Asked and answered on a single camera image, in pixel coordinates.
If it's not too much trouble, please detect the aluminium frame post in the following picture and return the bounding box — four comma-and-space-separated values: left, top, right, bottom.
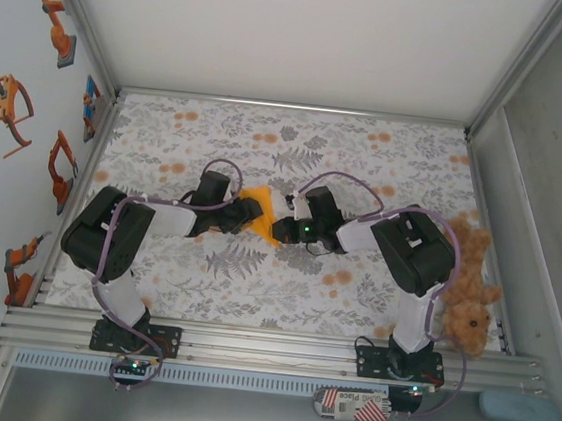
462, 0, 562, 148
27, 0, 132, 104

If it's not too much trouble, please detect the aluminium mounting rail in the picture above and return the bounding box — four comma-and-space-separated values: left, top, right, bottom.
0, 299, 548, 403

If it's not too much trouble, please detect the orange paper sheet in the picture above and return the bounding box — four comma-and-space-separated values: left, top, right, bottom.
230, 182, 290, 250

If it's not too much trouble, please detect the white slotted cable duct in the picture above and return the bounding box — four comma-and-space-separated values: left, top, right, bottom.
12, 348, 392, 405

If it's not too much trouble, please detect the blue-grey oval pad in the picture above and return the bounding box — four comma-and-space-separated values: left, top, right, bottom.
476, 389, 562, 421

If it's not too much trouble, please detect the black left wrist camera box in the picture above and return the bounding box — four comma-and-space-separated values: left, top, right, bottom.
195, 170, 235, 210

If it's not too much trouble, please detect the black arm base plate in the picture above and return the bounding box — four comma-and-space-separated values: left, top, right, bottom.
352, 343, 447, 388
88, 317, 184, 361

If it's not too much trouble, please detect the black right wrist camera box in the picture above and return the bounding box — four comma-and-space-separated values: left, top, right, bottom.
300, 183, 349, 228

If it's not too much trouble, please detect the brown teddy bear plush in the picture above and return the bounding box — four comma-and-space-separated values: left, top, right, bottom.
426, 205, 513, 364

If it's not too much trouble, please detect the floral printed tablecloth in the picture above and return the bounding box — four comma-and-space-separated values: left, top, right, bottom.
44, 84, 530, 356

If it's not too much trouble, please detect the aluminium frame crossbar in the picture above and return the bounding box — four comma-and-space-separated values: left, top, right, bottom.
116, 84, 472, 132

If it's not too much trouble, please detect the small circuit board green LED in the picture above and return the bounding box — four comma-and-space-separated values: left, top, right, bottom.
110, 356, 156, 377
404, 384, 433, 401

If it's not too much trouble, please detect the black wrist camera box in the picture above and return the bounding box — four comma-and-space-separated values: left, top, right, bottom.
195, 170, 235, 210
300, 183, 349, 228

